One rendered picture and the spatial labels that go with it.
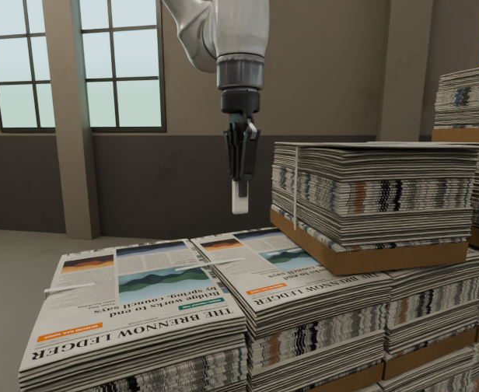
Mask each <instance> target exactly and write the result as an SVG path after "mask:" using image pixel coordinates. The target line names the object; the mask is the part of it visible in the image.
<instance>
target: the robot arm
mask: <svg viewBox="0 0 479 392"><path fill-rule="evenodd" d="M163 2H164V4H165V5H166V7H167V8H168V10H169V11H170V13H171V14H172V16H173V18H174V19H175V21H176V23H177V36H178V37H179V39H180V42H181V43H182V45H183V46H184V49H185V51H186V53H187V56H188V58H189V60H190V62H191V63H192V65H193V66H194V67H195V68H197V69H198V70H200V71H202V72H207V73H215V72H217V87H218V89H219V90H221V91H224V92H223V93H222V94H221V111H222V112H223V113H226V114H229V123H228V129H224V131H223V134H224V138H225V142H226V158H227V167H228V175H231V178H232V180H233V214H235V215H236V214H244V213H248V180H250V178H253V176H254V170H255V162H256V156H257V143H258V139H259V137H260V128H255V127H254V126H253V124H254V119H253V114H255V113H258V112H259V111H260V94H259V93H258V92H257V91H261V90H262V89H263V88H264V66H265V62H264V56H265V51H266V47H267V42H268V35H269V1H268V0H212V2H211V1H202V0H163ZM239 141H241V142H239Z"/></svg>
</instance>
